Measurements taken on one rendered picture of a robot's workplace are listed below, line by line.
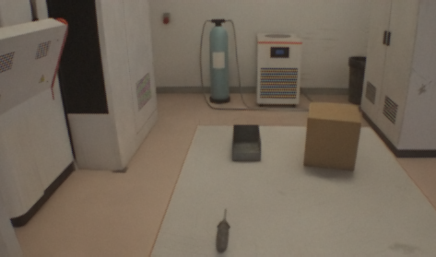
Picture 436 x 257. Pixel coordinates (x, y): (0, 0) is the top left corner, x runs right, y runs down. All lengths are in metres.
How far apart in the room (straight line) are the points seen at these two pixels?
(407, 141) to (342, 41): 2.23
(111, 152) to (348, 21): 3.74
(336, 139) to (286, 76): 3.34
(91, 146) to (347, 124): 2.44
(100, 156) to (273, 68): 2.44
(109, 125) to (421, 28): 2.80
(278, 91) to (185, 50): 1.57
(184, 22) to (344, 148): 4.17
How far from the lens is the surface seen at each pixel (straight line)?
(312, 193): 1.07
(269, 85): 4.48
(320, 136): 1.17
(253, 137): 1.37
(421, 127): 3.51
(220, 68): 4.61
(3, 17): 2.50
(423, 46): 3.27
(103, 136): 3.06
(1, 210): 1.91
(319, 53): 5.19
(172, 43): 5.17
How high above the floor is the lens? 1.49
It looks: 22 degrees down
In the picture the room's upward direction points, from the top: 1 degrees counter-clockwise
